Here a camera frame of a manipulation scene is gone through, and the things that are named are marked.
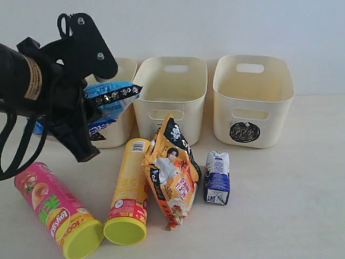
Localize orange snack bag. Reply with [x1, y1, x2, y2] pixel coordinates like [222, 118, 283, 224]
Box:
[141, 114, 202, 230]

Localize yellow chips can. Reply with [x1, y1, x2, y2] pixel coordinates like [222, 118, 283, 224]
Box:
[103, 138, 150, 246]

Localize blue white milk carton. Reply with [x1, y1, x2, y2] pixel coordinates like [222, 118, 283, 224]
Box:
[203, 151, 231, 206]

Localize cream bin triangle mark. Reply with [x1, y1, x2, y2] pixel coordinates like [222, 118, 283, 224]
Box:
[92, 57, 137, 148]

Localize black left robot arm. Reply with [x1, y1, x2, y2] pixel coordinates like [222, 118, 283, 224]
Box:
[1, 13, 118, 162]

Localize cream bin circle mark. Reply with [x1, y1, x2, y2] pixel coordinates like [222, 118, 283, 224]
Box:
[213, 55, 295, 148]

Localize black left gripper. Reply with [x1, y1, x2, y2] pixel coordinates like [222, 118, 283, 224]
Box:
[17, 12, 118, 162]

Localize cream bin square mark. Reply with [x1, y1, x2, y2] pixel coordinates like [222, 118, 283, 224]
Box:
[133, 57, 208, 145]

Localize pink chips can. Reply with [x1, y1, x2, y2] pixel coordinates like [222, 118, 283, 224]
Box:
[14, 162, 104, 258]

